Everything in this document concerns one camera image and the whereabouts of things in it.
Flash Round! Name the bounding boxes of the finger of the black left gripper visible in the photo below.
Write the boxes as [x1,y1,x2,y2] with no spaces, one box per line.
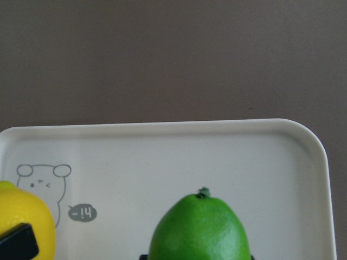
[1,223,40,259]

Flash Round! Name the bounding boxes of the yellow lemon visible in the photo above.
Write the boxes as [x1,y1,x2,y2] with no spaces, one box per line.
[1,181,56,259]

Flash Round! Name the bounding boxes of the green lemon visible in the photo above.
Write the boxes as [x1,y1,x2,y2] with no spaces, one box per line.
[147,187,252,259]

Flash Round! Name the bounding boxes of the cream rectangular tray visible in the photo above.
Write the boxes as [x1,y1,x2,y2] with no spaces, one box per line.
[1,119,337,259]

